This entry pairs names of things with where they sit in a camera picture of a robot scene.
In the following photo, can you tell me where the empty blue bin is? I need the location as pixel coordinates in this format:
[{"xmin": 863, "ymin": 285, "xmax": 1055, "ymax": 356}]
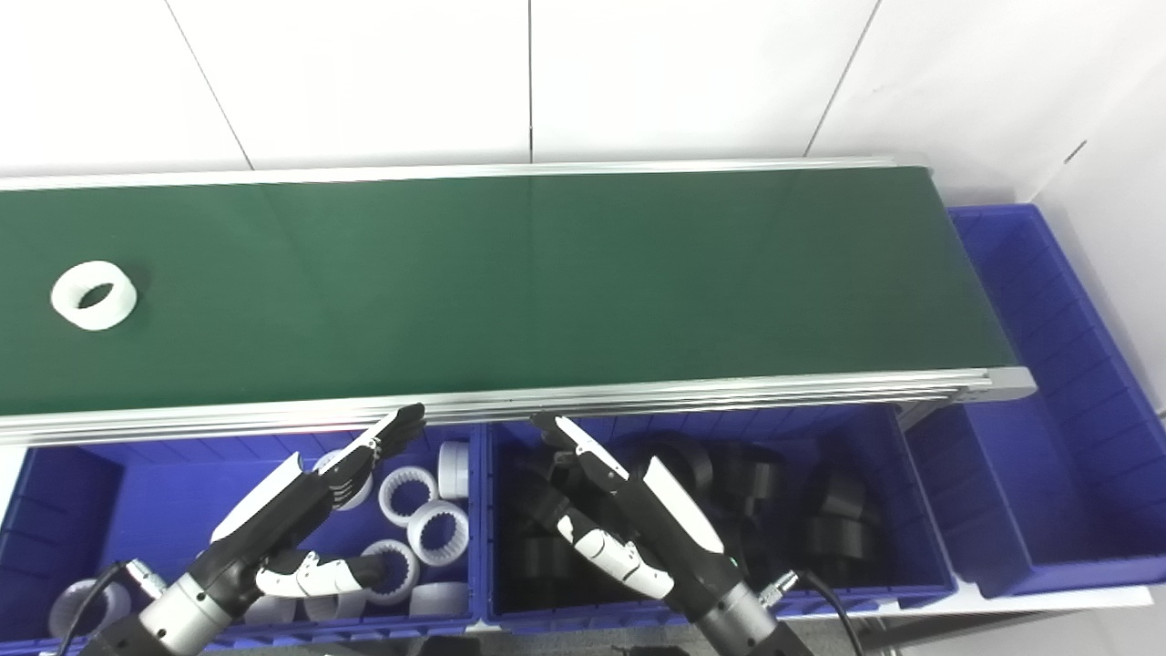
[{"xmin": 906, "ymin": 205, "xmax": 1166, "ymax": 599}]

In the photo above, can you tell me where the black robot body part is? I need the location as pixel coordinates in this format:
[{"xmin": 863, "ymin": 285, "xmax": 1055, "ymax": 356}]
[{"xmin": 401, "ymin": 636, "xmax": 480, "ymax": 656}]

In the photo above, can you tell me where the white ring part on edge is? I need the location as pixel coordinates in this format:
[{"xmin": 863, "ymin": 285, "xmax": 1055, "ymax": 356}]
[{"xmin": 438, "ymin": 441, "xmax": 471, "ymax": 500}]

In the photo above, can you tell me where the white plastic ring part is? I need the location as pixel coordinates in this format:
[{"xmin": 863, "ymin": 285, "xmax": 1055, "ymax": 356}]
[{"xmin": 50, "ymin": 261, "xmax": 138, "ymax": 332}]

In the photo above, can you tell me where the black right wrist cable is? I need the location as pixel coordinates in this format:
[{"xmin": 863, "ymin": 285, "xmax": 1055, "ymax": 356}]
[{"xmin": 759, "ymin": 569, "xmax": 864, "ymax": 656}]

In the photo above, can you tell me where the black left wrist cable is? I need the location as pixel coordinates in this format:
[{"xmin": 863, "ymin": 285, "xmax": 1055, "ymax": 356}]
[{"xmin": 53, "ymin": 558, "xmax": 169, "ymax": 656}]

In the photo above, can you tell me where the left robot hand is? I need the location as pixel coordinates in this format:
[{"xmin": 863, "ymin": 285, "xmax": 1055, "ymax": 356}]
[{"xmin": 187, "ymin": 404, "xmax": 428, "ymax": 611}]

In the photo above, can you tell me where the white toothed ring part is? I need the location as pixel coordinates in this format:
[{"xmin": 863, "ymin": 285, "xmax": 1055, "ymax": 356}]
[
  {"xmin": 312, "ymin": 449, "xmax": 374, "ymax": 511},
  {"xmin": 378, "ymin": 466, "xmax": 439, "ymax": 528},
  {"xmin": 407, "ymin": 500, "xmax": 471, "ymax": 568},
  {"xmin": 362, "ymin": 539, "xmax": 421, "ymax": 607}
]

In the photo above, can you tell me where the blue bin with white parts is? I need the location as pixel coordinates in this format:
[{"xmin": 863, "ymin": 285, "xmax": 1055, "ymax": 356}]
[{"xmin": 0, "ymin": 424, "xmax": 484, "ymax": 653}]

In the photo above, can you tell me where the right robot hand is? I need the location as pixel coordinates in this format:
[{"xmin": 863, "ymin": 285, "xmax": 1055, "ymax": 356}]
[{"xmin": 530, "ymin": 412, "xmax": 751, "ymax": 622}]

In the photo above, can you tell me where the green conveyor belt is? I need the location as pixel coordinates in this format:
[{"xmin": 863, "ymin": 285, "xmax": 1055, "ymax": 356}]
[
  {"xmin": 0, "ymin": 157, "xmax": 1038, "ymax": 447},
  {"xmin": 0, "ymin": 167, "xmax": 1018, "ymax": 416}
]

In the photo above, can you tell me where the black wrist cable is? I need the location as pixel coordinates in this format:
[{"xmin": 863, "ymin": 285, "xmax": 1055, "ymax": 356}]
[
  {"xmin": 759, "ymin": 569, "xmax": 864, "ymax": 656},
  {"xmin": 53, "ymin": 558, "xmax": 169, "ymax": 656}
]

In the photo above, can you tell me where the blue bin with black parts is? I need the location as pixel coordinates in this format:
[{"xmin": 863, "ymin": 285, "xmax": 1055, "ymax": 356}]
[{"xmin": 478, "ymin": 405, "xmax": 959, "ymax": 631}]

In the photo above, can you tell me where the black ring part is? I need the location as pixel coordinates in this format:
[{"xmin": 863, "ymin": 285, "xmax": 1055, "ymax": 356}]
[
  {"xmin": 651, "ymin": 437, "xmax": 716, "ymax": 493},
  {"xmin": 811, "ymin": 469, "xmax": 872, "ymax": 520},
  {"xmin": 802, "ymin": 516, "xmax": 866, "ymax": 563},
  {"xmin": 729, "ymin": 451, "xmax": 786, "ymax": 499},
  {"xmin": 510, "ymin": 478, "xmax": 570, "ymax": 531},
  {"xmin": 510, "ymin": 535, "xmax": 572, "ymax": 586}
]

